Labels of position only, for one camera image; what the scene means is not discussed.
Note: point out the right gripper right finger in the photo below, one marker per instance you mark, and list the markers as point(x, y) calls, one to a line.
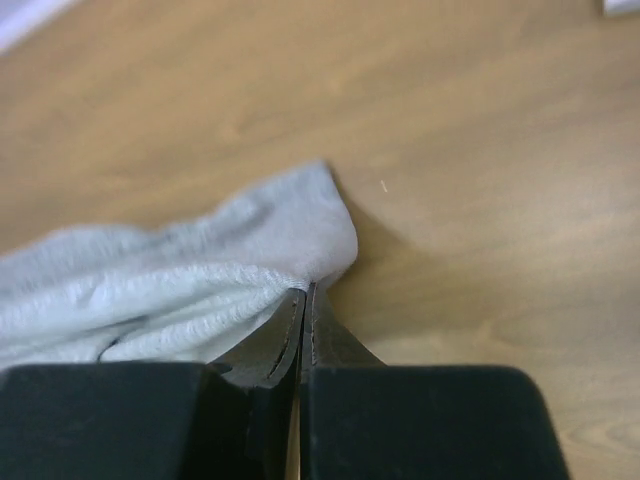
point(325, 341)

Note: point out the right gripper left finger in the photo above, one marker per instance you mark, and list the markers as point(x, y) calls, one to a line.
point(266, 355)

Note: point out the grey tank top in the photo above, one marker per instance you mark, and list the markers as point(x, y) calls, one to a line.
point(189, 291)

